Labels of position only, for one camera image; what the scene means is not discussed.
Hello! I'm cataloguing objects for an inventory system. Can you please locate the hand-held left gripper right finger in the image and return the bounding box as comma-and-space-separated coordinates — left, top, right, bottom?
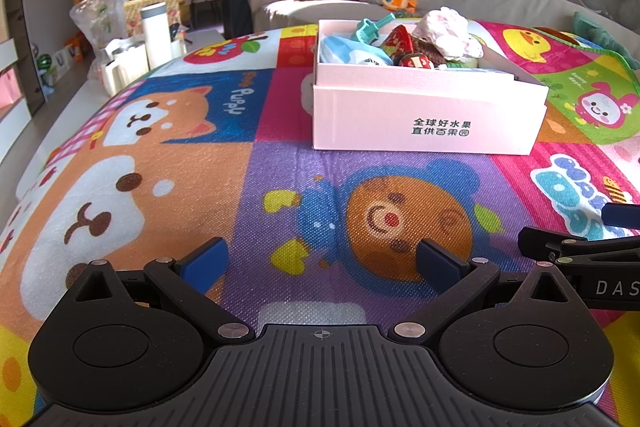
389, 238, 583, 343

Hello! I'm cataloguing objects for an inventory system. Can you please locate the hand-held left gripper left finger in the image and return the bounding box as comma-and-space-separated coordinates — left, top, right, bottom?
64, 236, 257, 343

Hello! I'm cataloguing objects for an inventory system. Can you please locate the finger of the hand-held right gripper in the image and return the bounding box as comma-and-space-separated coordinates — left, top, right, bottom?
601, 202, 640, 228
517, 226, 640, 265

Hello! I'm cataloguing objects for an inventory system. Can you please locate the pink white cardboard box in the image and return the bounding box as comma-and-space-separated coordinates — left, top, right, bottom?
312, 19, 550, 156

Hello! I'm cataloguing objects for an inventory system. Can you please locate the red mushroom toy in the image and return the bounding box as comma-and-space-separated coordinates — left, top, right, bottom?
400, 53, 436, 70

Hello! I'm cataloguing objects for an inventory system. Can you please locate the brown toy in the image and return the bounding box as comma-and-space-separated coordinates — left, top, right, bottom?
412, 38, 448, 58

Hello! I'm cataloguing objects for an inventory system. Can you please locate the strawberry toy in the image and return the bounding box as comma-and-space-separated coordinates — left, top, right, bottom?
382, 24, 416, 58

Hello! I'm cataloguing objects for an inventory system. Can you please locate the blue white packet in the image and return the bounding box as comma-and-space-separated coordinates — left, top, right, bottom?
320, 34, 396, 68

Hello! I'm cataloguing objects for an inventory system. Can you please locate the white plush toy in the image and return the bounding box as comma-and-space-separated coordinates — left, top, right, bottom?
417, 7, 485, 62

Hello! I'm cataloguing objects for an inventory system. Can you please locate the teal toy shovel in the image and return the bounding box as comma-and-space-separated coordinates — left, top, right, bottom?
350, 14, 396, 44

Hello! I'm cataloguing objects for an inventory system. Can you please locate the colourful cartoon play mat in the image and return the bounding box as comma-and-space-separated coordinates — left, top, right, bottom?
0, 19, 640, 427

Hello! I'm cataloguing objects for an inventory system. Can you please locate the teal knitted cloth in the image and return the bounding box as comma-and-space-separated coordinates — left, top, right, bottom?
572, 12, 640, 70

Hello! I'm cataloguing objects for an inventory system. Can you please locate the white pitcher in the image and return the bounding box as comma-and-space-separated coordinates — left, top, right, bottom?
101, 53, 146, 96

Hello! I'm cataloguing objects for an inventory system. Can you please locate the white thermos bottle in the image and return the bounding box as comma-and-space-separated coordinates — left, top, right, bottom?
140, 4, 174, 69

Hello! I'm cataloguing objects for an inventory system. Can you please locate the white storage bin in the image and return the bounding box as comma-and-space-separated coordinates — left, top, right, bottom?
42, 47, 84, 86

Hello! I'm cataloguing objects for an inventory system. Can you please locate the beige sofa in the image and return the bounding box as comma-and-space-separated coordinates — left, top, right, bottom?
243, 0, 640, 72

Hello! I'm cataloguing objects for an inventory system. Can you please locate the wicker basket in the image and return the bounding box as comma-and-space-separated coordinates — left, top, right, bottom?
124, 0, 182, 38

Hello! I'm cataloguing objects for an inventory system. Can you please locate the clear plastic bag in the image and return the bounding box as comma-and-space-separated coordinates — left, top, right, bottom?
69, 0, 132, 54

